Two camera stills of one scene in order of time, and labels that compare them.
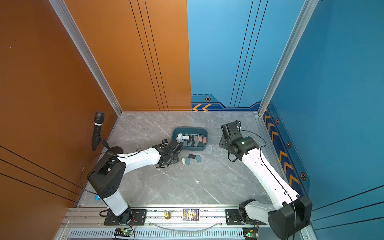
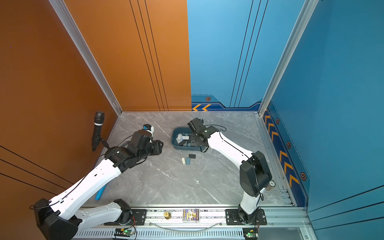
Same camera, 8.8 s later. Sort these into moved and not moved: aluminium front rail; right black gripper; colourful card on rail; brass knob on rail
Moved: right black gripper
Not moved: colourful card on rail; aluminium front rail; brass knob on rail
